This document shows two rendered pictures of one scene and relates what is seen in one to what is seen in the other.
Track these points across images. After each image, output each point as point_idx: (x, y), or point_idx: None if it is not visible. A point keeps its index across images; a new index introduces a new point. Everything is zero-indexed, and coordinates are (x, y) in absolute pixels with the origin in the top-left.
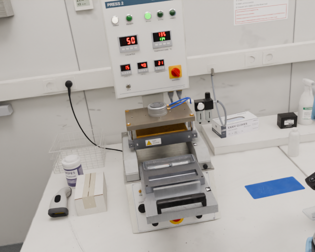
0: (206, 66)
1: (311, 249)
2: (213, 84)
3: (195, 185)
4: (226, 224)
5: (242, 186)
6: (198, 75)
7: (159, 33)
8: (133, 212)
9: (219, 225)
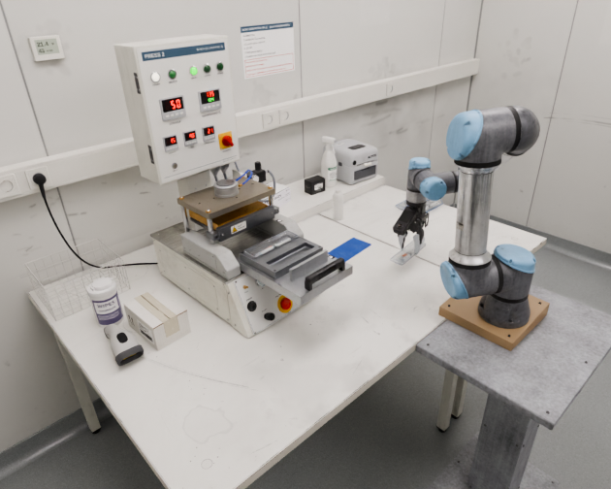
0: None
1: (453, 268)
2: None
3: (324, 254)
4: (333, 296)
5: None
6: None
7: (207, 93)
8: (242, 313)
9: (327, 299)
